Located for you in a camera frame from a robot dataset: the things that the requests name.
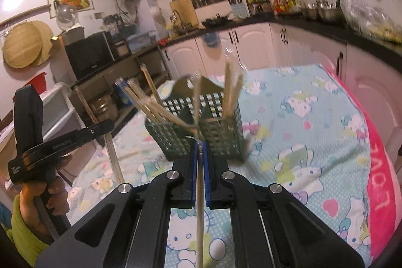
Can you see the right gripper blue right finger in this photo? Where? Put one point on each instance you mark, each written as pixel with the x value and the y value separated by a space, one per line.
pixel 207 178

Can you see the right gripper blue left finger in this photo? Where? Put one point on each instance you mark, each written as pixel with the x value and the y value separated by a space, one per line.
pixel 194 157

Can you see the chopsticks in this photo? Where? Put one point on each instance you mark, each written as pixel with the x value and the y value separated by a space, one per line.
pixel 235 72
pixel 152 106
pixel 200 185
pixel 112 155

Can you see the left hand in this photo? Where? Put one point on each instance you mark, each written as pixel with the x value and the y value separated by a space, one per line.
pixel 36 197

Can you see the dark green utensil basket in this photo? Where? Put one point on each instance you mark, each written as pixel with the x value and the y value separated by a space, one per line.
pixel 224 133

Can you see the white plastic drawer unit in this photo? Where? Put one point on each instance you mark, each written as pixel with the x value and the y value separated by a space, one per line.
pixel 60 117

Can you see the red plastic basin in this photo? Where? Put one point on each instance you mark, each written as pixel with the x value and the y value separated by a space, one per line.
pixel 38 82

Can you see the Hello Kitty blue tablecloth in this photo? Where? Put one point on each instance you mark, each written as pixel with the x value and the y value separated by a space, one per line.
pixel 302 130

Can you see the blue tin can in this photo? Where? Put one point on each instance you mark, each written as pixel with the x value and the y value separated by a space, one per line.
pixel 121 97

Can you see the round bamboo tray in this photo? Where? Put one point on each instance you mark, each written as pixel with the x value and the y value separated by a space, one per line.
pixel 28 44

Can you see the black microwave oven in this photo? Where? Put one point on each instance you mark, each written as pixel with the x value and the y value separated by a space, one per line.
pixel 90 55

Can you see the black wok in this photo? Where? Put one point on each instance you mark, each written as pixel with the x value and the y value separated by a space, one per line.
pixel 216 21

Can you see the wooden cutting board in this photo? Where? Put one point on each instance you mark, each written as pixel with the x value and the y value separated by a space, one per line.
pixel 186 11

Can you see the framed food picture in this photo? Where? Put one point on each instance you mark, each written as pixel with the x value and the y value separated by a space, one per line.
pixel 80 5

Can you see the steel bowls on counter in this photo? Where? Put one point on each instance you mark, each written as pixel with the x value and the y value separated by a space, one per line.
pixel 324 11

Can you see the pink LOVE blanket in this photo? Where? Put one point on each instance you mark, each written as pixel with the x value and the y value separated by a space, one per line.
pixel 382 187

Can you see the plastic bag on counter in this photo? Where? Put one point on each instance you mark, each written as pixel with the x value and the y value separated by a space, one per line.
pixel 370 21

